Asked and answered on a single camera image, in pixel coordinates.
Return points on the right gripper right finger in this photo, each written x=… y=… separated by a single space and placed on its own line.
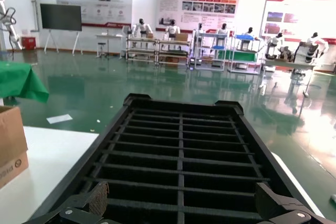
x=278 y=208

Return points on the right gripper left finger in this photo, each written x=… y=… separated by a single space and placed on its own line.
x=78 y=205

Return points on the white industrial robot arm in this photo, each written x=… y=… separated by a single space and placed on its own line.
x=15 y=39

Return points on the brown cardboard box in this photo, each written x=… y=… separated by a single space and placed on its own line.
x=10 y=140

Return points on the red box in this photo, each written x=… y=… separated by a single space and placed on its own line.
x=29 y=43

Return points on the white paper sheet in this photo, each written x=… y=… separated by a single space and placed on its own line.
x=60 y=119

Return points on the black slotted plastic crate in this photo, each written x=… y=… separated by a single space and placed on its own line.
x=181 y=142

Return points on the green cloth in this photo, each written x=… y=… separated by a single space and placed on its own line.
x=18 y=79

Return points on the long white work table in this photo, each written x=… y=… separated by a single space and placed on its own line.
x=288 y=62

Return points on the black stool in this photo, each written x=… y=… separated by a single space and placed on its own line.
x=101 y=43

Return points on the white black humanoid robot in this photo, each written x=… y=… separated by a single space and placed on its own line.
x=200 y=27
x=172 y=28
x=249 y=32
x=223 y=28
x=312 y=44
x=277 y=41
x=141 y=27

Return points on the metal roller rack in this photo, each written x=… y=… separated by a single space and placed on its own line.
x=173 y=42
x=141 y=50

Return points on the small white desk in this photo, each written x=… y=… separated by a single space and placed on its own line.
x=110 y=36

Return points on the white shelf with blue tray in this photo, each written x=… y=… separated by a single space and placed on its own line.
x=244 y=36

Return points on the white metal shelf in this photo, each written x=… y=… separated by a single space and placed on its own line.
x=210 y=34

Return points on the black display on stand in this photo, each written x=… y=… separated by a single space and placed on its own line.
x=60 y=16

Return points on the small cardboard carton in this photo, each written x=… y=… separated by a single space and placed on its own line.
x=181 y=37

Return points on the wall poster with landscape photos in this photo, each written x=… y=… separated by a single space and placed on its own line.
x=275 y=16

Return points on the wall poster with round icons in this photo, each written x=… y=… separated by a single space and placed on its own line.
x=92 y=1

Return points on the wall poster with photo row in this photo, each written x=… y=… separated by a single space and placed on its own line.
x=170 y=3

